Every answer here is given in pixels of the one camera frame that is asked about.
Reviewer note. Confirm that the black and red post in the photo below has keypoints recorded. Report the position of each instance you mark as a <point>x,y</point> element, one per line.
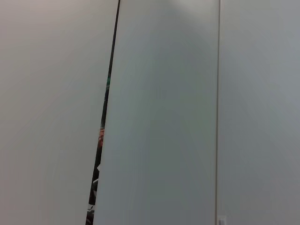
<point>106,93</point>

